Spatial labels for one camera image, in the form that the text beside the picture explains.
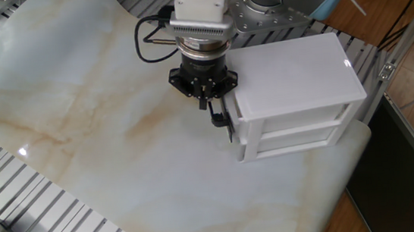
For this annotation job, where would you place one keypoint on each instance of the white drawer cabinet frame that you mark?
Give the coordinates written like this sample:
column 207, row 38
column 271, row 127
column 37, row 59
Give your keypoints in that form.
column 291, row 77

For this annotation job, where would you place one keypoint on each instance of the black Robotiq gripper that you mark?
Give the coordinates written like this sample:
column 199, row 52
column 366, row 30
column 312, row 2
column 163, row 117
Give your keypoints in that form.
column 204, row 72

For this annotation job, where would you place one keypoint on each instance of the marble pattern table mat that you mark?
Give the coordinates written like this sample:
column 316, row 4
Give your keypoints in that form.
column 121, row 170

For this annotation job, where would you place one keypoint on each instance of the black panel with aluminium frame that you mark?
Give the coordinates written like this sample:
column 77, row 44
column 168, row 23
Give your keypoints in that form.
column 396, row 181

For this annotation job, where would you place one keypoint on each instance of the silver corner bracket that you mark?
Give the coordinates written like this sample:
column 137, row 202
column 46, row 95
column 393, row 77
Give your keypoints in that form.
column 387, row 71

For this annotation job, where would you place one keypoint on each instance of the silver vented sensor box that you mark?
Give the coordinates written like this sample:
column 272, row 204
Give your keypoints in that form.
column 202, row 29

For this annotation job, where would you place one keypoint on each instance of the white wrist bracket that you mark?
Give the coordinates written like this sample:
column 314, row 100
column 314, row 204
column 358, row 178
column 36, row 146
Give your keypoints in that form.
column 200, row 2

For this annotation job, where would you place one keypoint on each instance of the diagonal aluminium frame rail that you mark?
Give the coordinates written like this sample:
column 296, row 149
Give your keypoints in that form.
column 406, row 47

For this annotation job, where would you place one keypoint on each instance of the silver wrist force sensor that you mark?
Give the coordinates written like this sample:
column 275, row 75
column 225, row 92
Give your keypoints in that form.
column 204, row 47

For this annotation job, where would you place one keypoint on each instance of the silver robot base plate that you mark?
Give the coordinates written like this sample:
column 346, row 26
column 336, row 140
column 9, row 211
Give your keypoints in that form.
column 278, row 21

